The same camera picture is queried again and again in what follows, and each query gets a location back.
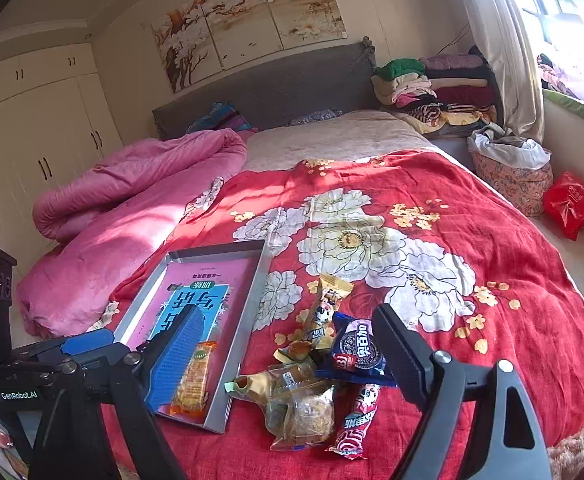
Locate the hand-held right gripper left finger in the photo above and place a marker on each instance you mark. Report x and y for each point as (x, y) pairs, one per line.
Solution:
(177, 355)

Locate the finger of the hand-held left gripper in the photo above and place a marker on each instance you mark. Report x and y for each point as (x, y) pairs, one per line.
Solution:
(89, 342)

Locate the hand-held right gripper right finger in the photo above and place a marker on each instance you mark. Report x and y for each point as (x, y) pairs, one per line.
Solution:
(401, 355)

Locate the orange wafer packet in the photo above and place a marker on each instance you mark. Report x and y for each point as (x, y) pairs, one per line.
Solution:
(194, 380)

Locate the blue cookie packet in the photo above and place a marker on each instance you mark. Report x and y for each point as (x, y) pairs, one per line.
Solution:
(356, 355)

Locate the grey metal tray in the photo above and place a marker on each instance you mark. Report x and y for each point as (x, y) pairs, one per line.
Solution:
(244, 330)

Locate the clear pastry packet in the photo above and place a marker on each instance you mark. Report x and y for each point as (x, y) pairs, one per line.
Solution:
(307, 415)
(252, 385)

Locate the red and white snack packet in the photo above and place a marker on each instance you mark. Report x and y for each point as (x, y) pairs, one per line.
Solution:
(354, 425)

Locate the yellow cartoon snack packet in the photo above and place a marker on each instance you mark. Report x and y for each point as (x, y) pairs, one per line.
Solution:
(324, 310)

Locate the pink and blue book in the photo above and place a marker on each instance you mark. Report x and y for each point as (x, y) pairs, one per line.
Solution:
(197, 275)

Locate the pink quilt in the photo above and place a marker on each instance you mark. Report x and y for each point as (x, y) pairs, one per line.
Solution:
(122, 210)

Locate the red floral blanket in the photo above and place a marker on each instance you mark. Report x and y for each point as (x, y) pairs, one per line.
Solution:
(521, 270)

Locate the cream wardrobe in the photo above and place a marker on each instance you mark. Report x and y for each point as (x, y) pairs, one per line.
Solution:
(32, 125)

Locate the floral fabric bag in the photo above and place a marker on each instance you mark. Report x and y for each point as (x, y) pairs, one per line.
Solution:
(511, 185)

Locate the fluffy beige rug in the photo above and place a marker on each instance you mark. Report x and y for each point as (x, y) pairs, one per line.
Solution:
(581, 452)

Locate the red plastic bag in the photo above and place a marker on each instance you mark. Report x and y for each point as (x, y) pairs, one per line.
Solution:
(569, 205)

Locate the beige bedspread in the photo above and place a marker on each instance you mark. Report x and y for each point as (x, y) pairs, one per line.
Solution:
(332, 140)

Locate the white cloth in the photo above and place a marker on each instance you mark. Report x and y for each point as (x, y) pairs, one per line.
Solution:
(516, 155)

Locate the colourful pillow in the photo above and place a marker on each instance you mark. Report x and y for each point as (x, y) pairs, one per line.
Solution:
(222, 117)

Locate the patterned pillow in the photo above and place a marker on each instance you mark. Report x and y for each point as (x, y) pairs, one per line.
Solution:
(317, 116)

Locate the stack of folded clothes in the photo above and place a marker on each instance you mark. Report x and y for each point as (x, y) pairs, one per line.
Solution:
(446, 95)

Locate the grey headboard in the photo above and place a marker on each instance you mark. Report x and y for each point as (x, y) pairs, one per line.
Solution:
(282, 90)

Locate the green windowsill cushion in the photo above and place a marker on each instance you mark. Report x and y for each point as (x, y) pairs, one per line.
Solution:
(581, 107)

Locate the cream curtain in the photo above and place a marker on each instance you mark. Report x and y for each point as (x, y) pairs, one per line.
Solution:
(511, 60)

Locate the floral wall painting panel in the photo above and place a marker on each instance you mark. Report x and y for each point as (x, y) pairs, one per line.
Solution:
(187, 40)
(304, 5)
(244, 15)

